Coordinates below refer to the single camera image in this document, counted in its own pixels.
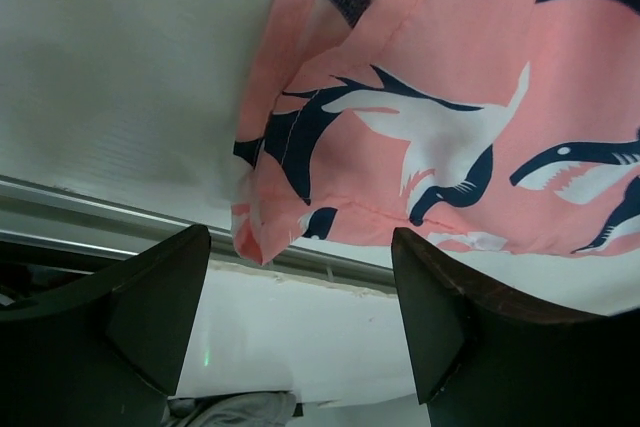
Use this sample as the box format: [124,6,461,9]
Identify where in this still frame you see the grey cloth below table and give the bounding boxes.
[160,391,301,427]

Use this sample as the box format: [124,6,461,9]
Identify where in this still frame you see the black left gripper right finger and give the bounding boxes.
[391,228,639,426]

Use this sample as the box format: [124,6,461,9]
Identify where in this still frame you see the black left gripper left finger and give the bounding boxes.
[1,225,210,426]

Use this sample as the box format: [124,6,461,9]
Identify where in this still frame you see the pink shark print shorts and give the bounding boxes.
[232,0,639,264]

